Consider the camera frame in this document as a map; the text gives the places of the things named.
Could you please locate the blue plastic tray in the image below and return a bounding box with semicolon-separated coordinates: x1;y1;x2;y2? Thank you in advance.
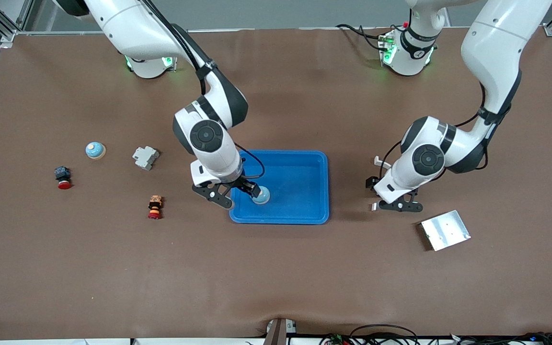
229;150;330;225

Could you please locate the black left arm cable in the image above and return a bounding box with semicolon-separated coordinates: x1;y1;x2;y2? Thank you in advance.
379;81;490;183

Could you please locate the grey metal bracket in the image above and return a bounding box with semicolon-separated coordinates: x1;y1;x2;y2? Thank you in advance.
263;318;299;345

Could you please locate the white circuit breaker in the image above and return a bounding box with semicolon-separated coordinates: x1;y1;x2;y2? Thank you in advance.
132;146;160;171

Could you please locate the white curved plastic piece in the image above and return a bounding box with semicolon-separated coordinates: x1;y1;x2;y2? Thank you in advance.
371;156;392;211

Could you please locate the brown table mat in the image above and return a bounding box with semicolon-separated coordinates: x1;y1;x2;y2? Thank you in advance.
0;26;552;342

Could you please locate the black cable bundle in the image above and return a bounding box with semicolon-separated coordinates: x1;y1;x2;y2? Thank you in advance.
448;332;552;345

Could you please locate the silver metal plate module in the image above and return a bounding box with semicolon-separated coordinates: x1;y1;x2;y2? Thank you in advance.
420;210;472;252

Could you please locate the red mushroom push button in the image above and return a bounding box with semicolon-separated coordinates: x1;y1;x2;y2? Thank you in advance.
54;166;72;190

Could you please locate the black base power cable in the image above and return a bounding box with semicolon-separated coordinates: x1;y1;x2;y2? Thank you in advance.
336;23;387;51

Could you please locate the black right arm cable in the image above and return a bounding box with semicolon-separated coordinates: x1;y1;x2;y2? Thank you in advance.
142;0;265;180

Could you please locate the black looped cable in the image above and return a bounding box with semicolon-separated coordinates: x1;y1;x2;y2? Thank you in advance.
349;324;420;345

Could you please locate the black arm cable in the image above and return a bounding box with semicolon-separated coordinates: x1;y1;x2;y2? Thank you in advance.
142;0;265;180
379;81;490;183

